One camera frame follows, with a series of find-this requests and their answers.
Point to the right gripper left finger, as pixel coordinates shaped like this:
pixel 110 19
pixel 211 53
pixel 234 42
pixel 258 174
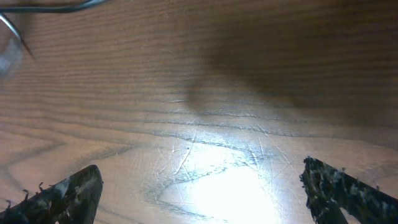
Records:
pixel 73 200

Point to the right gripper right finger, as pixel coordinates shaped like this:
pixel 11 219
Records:
pixel 329 191

